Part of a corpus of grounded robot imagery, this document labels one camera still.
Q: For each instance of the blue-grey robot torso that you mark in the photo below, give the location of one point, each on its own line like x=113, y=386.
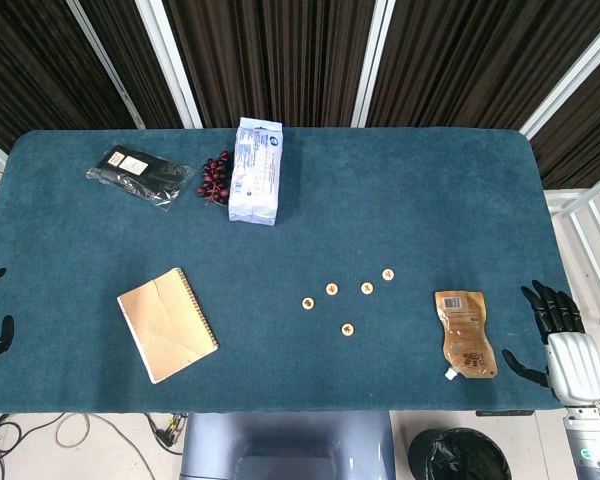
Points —
x=280, y=440

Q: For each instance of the black trash bin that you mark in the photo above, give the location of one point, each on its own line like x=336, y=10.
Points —
x=455, y=460

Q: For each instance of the teal table cloth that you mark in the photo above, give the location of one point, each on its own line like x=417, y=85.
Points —
x=330, y=210

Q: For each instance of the white tissue pack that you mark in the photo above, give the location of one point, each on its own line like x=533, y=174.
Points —
x=255, y=175

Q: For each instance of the dark brown pleated curtain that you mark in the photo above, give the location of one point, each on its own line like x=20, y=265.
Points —
x=280, y=50

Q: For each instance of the dark red grape bunch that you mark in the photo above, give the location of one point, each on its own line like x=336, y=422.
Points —
x=212, y=175

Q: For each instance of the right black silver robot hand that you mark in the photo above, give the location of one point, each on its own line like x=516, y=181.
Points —
x=575, y=365

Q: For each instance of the black table control panel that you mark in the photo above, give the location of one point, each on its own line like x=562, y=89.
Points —
x=505, y=413

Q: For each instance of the white metal rack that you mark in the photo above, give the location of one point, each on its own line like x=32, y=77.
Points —
x=555, y=200

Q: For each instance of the brown spout pouch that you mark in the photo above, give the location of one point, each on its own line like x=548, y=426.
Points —
x=467, y=330

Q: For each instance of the white partition post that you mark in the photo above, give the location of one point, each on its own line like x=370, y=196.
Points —
x=170, y=65
x=372, y=65
x=106, y=65
x=570, y=85

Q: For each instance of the black item in plastic bag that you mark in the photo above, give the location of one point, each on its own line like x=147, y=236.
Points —
x=140, y=172

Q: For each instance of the tan spiral notebook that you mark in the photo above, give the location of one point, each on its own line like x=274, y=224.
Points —
x=165, y=325

